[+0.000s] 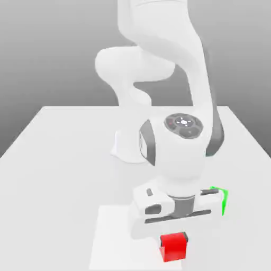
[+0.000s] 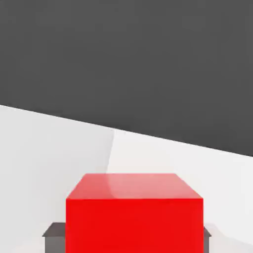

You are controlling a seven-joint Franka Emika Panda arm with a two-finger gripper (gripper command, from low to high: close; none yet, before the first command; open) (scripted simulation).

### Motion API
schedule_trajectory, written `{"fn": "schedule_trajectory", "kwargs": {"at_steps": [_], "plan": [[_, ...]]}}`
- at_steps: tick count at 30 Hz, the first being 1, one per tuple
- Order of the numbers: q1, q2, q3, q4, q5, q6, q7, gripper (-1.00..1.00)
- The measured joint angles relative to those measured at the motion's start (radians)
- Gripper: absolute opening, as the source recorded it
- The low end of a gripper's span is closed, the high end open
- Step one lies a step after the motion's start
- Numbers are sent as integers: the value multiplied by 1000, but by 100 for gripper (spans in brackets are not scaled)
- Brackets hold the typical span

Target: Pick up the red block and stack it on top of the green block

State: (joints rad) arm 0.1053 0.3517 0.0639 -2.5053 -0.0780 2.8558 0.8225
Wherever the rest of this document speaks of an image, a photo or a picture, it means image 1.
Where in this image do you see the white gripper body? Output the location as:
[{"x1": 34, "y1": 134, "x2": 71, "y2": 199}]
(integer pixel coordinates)
[{"x1": 130, "y1": 209, "x2": 213, "y2": 241}]

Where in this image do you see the small red cube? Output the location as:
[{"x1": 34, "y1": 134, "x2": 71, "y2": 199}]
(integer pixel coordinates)
[{"x1": 159, "y1": 232, "x2": 188, "y2": 263}]

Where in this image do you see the small green cube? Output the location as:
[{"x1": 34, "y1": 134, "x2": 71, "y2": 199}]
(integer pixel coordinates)
[{"x1": 209, "y1": 185, "x2": 229, "y2": 217}]

